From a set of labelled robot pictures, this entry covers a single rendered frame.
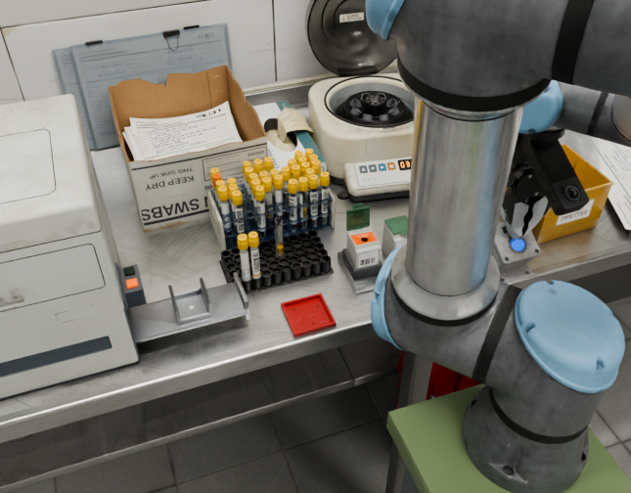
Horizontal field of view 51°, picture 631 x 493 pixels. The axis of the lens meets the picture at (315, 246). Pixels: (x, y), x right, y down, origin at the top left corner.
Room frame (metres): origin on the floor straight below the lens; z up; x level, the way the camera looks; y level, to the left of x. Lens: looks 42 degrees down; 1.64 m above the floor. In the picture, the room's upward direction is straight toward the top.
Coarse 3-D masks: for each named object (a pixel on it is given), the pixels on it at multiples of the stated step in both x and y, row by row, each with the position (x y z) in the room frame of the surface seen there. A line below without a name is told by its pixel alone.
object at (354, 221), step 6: (354, 204) 0.82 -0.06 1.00; (360, 204) 0.82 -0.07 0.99; (348, 210) 0.81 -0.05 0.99; (354, 210) 0.81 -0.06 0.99; (360, 210) 0.82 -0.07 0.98; (366, 210) 0.82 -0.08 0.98; (348, 216) 0.81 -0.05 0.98; (354, 216) 0.81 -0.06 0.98; (360, 216) 0.81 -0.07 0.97; (366, 216) 0.82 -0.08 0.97; (348, 222) 0.81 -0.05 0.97; (354, 222) 0.81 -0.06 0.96; (360, 222) 0.81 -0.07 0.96; (366, 222) 0.82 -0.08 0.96; (348, 228) 0.81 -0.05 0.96; (354, 228) 0.81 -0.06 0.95; (360, 228) 0.81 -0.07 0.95
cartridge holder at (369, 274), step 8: (344, 248) 0.81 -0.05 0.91; (344, 256) 0.80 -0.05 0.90; (344, 264) 0.79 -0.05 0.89; (352, 264) 0.77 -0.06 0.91; (376, 264) 0.77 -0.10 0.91; (352, 272) 0.76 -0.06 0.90; (360, 272) 0.76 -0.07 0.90; (368, 272) 0.76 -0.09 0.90; (376, 272) 0.77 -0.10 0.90; (352, 280) 0.76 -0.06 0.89; (360, 280) 0.76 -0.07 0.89; (368, 280) 0.76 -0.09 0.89; (376, 280) 0.76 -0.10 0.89; (360, 288) 0.74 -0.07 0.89; (368, 288) 0.74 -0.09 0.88
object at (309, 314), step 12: (300, 300) 0.72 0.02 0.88; (312, 300) 0.72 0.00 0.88; (324, 300) 0.72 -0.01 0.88; (288, 312) 0.70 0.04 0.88; (300, 312) 0.70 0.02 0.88; (312, 312) 0.70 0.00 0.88; (324, 312) 0.70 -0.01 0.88; (300, 324) 0.67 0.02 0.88; (312, 324) 0.67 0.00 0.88; (324, 324) 0.67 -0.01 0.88; (336, 324) 0.67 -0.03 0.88
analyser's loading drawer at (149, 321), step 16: (224, 288) 0.71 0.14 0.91; (240, 288) 0.69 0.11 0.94; (144, 304) 0.68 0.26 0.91; (160, 304) 0.68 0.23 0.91; (176, 304) 0.65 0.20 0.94; (192, 304) 0.68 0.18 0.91; (208, 304) 0.65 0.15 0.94; (224, 304) 0.68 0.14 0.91; (240, 304) 0.68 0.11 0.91; (144, 320) 0.65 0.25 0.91; (160, 320) 0.65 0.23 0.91; (176, 320) 0.65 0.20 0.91; (192, 320) 0.64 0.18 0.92; (208, 320) 0.65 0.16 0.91; (144, 336) 0.61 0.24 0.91
